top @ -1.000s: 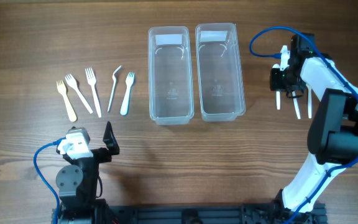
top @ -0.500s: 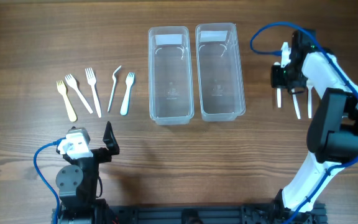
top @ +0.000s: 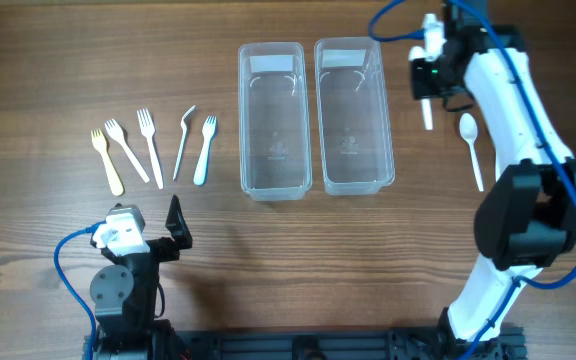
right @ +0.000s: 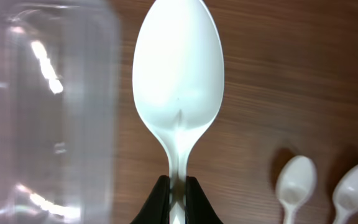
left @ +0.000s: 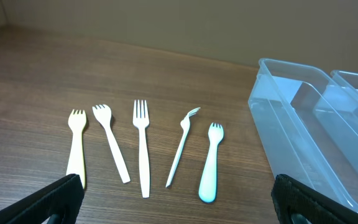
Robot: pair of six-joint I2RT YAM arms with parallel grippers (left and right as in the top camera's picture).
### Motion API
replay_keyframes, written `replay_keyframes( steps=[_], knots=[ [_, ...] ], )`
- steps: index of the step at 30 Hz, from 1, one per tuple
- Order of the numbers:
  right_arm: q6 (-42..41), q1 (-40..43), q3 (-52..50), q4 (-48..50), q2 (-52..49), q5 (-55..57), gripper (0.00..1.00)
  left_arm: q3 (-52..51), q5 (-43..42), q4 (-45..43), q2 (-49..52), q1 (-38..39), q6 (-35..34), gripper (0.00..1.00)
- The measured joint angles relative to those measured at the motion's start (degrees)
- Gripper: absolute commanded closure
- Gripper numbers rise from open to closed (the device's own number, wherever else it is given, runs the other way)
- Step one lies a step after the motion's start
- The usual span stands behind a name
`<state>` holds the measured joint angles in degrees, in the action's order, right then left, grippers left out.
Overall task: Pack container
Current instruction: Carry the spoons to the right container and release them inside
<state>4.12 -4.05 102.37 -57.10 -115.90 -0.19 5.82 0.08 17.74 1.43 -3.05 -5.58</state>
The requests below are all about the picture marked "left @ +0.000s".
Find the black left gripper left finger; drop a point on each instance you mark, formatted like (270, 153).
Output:
(59, 202)

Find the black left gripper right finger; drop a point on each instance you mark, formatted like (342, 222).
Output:
(295, 203)

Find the white long plastic fork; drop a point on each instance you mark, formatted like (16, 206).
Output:
(141, 122)

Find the white short plastic fork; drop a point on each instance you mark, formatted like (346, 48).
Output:
(103, 114)

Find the light blue plastic fork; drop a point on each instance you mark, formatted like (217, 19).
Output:
(208, 183)

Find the clear left plastic container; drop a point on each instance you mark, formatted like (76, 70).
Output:
(308, 126)

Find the yellow plastic fork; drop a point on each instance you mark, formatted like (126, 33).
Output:
(76, 163)

